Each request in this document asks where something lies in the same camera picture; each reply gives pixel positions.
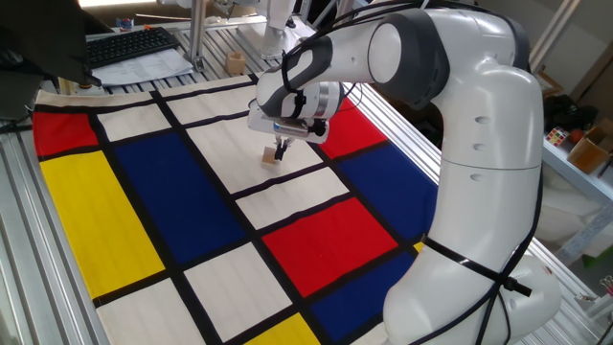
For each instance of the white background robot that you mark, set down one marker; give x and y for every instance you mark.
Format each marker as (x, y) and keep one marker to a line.
(275, 24)

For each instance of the small wooden block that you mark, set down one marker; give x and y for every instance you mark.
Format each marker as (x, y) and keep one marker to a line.
(268, 155)

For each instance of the black bag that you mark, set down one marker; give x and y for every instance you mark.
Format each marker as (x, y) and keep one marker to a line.
(570, 112)

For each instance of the black keyboard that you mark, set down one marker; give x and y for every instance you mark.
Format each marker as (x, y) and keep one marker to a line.
(129, 45)

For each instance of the small red blue can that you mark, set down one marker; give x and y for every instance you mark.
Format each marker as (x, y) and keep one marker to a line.
(125, 25)

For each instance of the Mondrian pattern cloth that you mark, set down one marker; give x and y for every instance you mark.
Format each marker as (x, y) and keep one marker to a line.
(143, 201)

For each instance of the binder clip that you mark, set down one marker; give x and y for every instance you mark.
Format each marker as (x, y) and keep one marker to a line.
(607, 285)

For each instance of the black monitor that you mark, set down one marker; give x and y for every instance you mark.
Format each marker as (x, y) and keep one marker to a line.
(38, 38)

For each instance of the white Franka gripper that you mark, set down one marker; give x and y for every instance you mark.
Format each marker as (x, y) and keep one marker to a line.
(261, 125)

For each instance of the aluminium frame post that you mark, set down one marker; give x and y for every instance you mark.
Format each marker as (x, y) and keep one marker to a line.
(197, 33)

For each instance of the orange ball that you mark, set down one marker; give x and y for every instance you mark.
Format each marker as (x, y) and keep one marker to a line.
(576, 137)

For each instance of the white paper sheets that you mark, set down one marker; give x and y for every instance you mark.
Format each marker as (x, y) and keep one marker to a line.
(148, 67)

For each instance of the Rubik's cube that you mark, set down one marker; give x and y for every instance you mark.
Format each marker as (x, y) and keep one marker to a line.
(557, 137)

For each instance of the cardboard box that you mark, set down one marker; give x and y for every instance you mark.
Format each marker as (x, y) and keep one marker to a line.
(589, 153)

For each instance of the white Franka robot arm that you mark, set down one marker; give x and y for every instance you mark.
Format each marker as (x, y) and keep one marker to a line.
(479, 191)

